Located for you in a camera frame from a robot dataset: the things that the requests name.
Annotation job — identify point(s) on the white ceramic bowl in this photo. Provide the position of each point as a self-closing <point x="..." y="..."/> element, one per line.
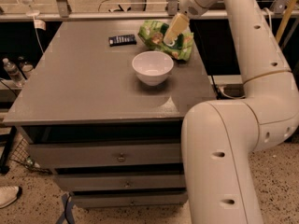
<point x="152" y="67"/>

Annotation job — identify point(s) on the middle grey drawer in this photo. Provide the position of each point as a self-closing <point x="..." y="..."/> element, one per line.
<point x="122" y="181"/>

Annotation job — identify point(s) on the wire mesh basket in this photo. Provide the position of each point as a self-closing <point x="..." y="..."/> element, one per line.
<point x="20" y="155"/>

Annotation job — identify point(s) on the clear plastic water bottle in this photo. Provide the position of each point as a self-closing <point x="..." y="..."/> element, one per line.
<point x="14" y="72"/>

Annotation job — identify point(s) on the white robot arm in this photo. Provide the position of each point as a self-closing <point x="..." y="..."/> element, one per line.
<point x="218" y="135"/>

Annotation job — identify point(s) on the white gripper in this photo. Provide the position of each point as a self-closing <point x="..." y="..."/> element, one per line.
<point x="188" y="2"/>

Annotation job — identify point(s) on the dark blue snack bar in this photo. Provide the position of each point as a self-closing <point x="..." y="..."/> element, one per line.
<point x="121" y="40"/>

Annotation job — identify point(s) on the yellow ladder stand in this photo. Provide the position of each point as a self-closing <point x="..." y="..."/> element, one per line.
<point x="285" y="19"/>

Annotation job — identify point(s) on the top grey drawer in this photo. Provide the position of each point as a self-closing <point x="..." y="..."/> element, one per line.
<point x="98" y="154"/>

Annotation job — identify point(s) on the metal railing frame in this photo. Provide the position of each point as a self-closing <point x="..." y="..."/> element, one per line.
<point x="51" y="10"/>

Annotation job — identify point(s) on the white desk lamp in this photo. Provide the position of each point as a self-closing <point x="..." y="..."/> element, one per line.
<point x="31" y="12"/>

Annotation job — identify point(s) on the grey drawer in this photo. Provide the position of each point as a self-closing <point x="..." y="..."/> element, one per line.
<point x="130" y="199"/>
<point x="98" y="154"/>
<point x="122" y="181"/>

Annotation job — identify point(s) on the bottom grey drawer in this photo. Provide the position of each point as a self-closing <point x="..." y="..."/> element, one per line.
<point x="130" y="199"/>

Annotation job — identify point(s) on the grey drawer cabinet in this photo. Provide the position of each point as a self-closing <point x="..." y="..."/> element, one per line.
<point x="83" y="90"/>

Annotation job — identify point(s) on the green rice chip bag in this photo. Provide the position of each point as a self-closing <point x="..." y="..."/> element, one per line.
<point x="152" y="34"/>

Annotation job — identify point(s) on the white shoe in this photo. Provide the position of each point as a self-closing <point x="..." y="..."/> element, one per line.
<point x="8" y="195"/>

